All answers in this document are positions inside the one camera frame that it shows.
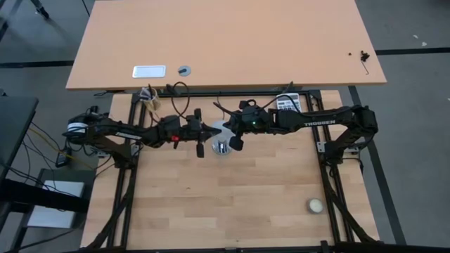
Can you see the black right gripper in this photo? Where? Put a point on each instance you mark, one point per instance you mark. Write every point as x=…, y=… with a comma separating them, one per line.
x=256, y=127

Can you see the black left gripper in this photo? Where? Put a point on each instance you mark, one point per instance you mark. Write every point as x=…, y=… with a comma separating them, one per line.
x=190, y=135

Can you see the white reflector lightbulb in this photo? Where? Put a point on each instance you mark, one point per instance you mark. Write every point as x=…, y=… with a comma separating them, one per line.
x=218, y=124

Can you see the chrome lamp socket base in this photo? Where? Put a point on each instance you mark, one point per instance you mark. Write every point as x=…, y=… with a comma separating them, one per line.
x=221, y=147

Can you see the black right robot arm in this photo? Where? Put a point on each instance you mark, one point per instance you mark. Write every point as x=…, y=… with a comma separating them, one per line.
x=316, y=121

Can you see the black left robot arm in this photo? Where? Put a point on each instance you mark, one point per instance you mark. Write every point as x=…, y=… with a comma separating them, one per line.
x=119, y=130

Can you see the white desk calculator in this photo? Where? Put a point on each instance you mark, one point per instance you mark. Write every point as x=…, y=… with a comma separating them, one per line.
x=286, y=102

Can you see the grey desk clamp lever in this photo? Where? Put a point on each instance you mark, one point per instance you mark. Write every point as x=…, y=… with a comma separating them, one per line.
x=289, y=87

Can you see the white rectangular desk plate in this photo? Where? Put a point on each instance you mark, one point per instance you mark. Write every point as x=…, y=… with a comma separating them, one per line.
x=149, y=71

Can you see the wooden desk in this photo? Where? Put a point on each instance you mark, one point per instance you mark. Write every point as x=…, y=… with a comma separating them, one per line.
x=228, y=42

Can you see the black allen key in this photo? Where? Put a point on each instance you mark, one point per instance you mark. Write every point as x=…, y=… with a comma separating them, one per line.
x=365, y=68

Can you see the black power adapter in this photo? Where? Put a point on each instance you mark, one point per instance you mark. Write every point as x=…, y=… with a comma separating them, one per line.
x=63, y=160

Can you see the small black metal part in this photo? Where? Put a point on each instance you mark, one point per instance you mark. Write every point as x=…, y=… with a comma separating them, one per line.
x=364, y=55

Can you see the white box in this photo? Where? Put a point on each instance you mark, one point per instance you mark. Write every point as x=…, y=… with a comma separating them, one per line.
x=56, y=211

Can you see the black side desk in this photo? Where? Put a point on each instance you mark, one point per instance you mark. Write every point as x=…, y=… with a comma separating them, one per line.
x=14, y=130

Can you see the black tripod leg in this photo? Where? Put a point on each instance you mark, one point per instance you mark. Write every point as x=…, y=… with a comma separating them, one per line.
x=40, y=8

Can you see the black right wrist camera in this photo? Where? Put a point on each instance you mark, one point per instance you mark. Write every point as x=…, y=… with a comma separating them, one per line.
x=255, y=114

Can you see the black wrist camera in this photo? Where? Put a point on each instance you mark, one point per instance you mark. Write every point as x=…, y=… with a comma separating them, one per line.
x=255, y=114
x=170, y=122

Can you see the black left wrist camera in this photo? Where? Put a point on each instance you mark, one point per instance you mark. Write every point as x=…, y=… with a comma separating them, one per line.
x=170, y=122

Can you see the silver corner bracket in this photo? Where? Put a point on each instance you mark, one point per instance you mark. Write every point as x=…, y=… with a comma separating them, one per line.
x=320, y=147
x=135, y=150

